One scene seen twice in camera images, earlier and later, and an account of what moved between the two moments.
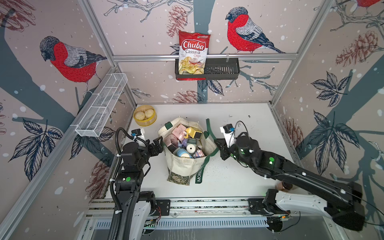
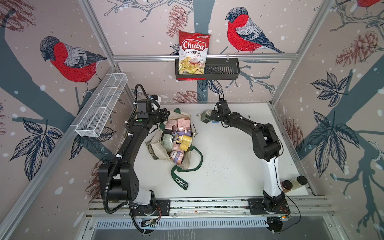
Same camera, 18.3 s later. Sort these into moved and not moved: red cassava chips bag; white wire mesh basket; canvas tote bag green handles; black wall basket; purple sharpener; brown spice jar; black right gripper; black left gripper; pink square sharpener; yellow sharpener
Moved: yellow sharpener; black right gripper; purple sharpener; black left gripper; pink square sharpener; canvas tote bag green handles
Not moved: black wall basket; brown spice jar; white wire mesh basket; red cassava chips bag
